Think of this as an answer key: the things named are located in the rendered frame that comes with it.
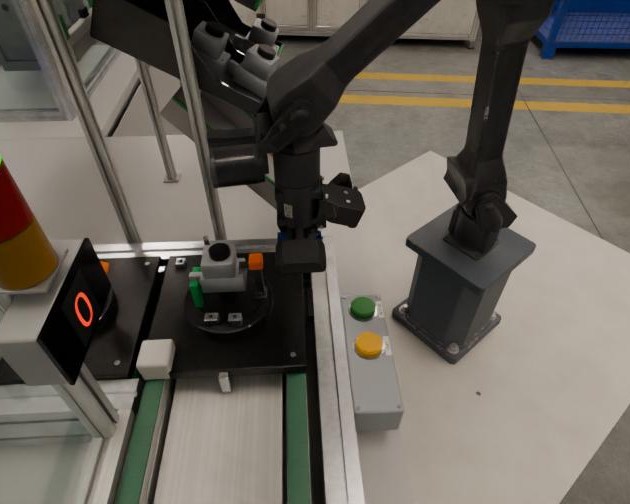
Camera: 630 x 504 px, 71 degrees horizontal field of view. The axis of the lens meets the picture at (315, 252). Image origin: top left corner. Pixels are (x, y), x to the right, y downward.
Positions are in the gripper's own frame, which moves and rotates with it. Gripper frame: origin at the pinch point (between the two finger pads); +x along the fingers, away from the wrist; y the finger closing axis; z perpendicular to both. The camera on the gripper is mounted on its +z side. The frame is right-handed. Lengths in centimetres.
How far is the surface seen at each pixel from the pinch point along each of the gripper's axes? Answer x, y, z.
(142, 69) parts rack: -5, 52, -32
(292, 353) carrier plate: 12.4, -9.9, -1.7
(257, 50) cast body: -17.4, 27.7, -5.4
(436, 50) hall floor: 110, 372, 137
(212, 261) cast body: 1.0, -1.4, -12.5
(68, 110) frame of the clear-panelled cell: 20, 86, -69
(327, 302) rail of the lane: 14.2, 0.9, 4.3
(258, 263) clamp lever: 2.2, -1.0, -6.1
